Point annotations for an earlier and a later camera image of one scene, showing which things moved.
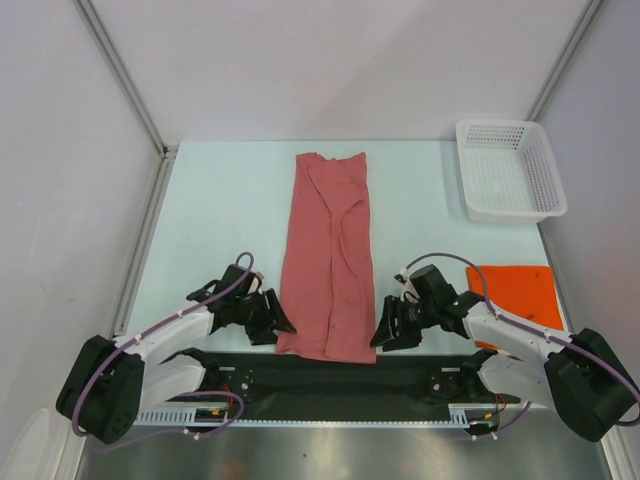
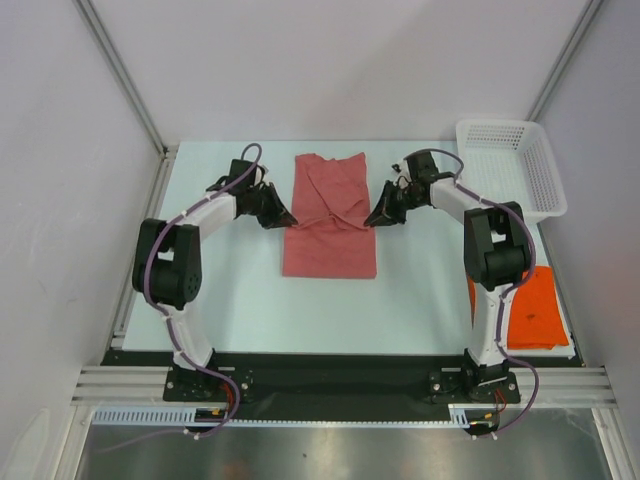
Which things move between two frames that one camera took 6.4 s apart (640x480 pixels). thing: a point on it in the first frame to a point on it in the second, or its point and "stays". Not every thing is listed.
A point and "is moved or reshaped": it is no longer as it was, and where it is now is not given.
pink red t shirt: (328, 310) is moved or reshaped
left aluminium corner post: (167, 152) stays
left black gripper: (271, 319) to (278, 217)
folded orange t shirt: (524, 292) stays
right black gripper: (399, 337) to (380, 216)
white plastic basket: (508, 171) stays
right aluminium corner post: (563, 60) stays
